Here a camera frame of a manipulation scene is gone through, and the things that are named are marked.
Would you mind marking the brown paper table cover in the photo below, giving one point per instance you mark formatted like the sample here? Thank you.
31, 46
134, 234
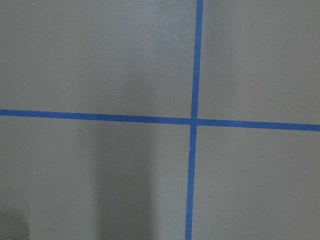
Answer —
159, 119

